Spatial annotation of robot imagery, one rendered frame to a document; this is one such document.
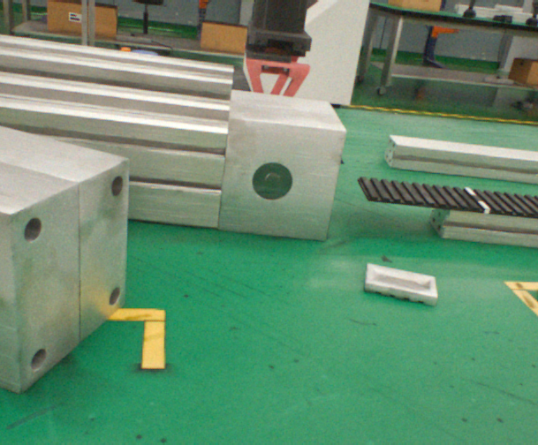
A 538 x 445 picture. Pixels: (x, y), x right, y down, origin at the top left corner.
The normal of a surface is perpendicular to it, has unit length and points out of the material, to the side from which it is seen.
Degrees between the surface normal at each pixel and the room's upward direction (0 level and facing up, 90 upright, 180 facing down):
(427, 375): 0
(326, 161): 90
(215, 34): 90
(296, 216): 90
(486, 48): 90
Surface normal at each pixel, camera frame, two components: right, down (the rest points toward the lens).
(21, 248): 0.94, 0.25
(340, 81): 0.11, 0.42
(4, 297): -0.32, 0.35
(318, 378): 0.13, -0.91
